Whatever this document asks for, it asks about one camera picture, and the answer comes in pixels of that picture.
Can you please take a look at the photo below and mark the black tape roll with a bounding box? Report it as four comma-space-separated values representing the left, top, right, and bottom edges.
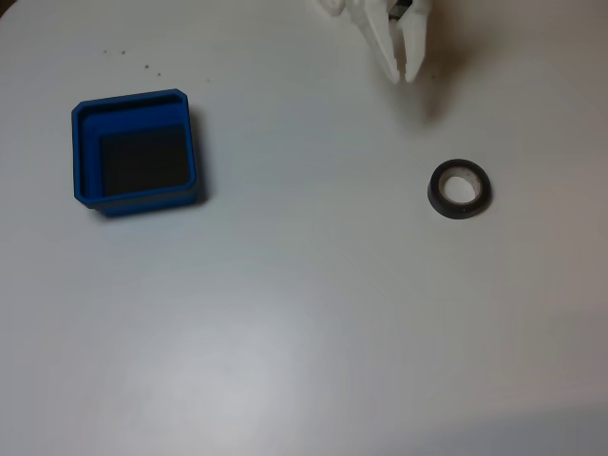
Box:
426, 158, 494, 221

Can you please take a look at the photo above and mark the blue plastic box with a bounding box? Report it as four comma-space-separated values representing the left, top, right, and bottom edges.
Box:
70, 87, 206, 219

